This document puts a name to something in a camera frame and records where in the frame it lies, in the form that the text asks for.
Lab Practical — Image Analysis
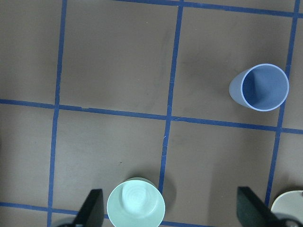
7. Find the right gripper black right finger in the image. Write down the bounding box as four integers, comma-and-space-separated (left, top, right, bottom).
237, 187, 281, 227

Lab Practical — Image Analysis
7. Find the mint green bowl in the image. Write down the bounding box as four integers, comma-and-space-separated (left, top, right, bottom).
107, 177, 166, 227

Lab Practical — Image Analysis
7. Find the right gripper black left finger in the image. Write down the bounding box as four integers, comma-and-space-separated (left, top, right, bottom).
73, 189, 104, 227

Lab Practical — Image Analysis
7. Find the cream white toaster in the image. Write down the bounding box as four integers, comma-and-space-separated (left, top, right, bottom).
271, 190, 303, 224

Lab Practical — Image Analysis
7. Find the light blue plastic cup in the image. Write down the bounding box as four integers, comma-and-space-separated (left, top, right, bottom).
229, 63, 289, 112

